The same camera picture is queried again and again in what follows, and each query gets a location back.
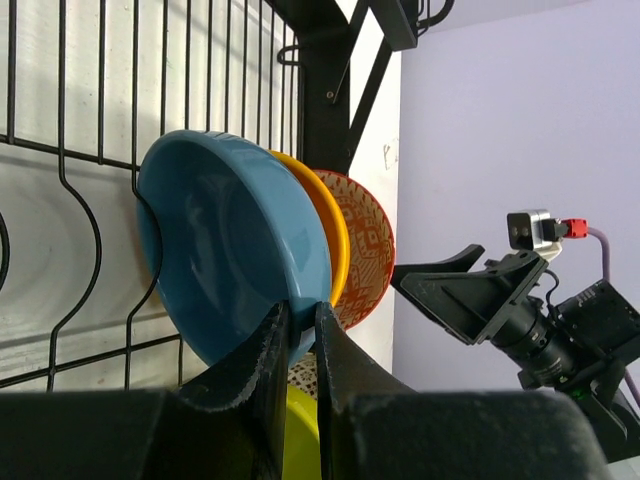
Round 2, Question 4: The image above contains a lime yellow bowl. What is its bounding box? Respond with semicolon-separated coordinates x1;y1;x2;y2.
282;385;322;480

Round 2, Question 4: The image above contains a blue ceramic bowl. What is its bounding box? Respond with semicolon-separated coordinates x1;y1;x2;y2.
137;130;332;365

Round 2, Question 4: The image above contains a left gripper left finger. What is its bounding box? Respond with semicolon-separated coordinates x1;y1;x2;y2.
1;302;289;479

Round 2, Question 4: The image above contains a blue zigzag patterned bowl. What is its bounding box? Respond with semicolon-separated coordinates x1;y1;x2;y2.
316;170;395;330

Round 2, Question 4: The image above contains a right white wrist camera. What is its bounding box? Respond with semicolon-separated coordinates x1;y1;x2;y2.
506;209;568;262

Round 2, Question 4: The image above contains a black wire dish rack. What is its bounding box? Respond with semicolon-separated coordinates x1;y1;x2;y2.
0;0;456;394

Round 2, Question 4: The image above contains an orange ceramic bowl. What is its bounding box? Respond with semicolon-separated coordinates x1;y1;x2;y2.
269;150;351;307

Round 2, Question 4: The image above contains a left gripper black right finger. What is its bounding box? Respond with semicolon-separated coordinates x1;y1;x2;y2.
315;302;611;479

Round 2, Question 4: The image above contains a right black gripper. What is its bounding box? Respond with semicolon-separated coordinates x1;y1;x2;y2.
391;244;639;388

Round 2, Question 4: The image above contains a brown scale patterned bowl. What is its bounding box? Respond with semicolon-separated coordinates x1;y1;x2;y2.
288;352;318;400

